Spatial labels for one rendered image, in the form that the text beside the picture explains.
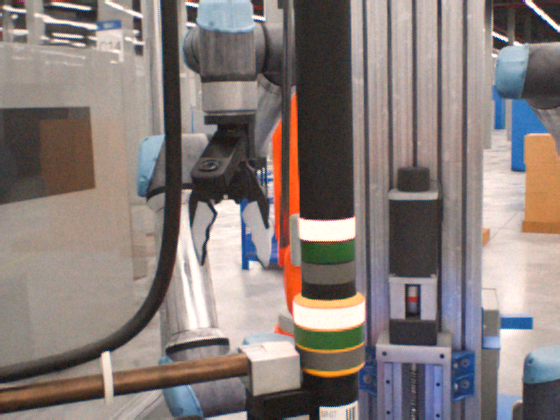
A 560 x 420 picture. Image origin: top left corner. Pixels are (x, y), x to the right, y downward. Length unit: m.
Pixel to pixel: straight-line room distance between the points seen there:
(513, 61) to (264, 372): 0.72
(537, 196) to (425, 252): 8.54
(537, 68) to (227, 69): 0.41
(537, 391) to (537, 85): 0.52
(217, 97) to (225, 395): 0.55
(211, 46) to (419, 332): 0.66
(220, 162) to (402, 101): 0.54
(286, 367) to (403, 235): 0.90
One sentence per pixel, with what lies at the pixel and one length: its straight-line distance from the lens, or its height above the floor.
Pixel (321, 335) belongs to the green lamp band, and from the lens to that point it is 0.44.
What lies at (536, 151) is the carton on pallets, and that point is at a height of 1.03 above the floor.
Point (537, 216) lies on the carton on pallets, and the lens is 9.87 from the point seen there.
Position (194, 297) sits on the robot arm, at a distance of 1.33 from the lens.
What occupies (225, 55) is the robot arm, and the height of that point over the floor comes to 1.76.
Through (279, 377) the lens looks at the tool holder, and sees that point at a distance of 0.44.
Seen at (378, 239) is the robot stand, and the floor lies 1.43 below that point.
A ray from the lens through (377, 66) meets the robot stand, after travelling 1.39.
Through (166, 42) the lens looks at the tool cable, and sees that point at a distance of 0.41.
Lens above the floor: 1.69
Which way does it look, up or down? 9 degrees down
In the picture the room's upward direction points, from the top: 2 degrees counter-clockwise
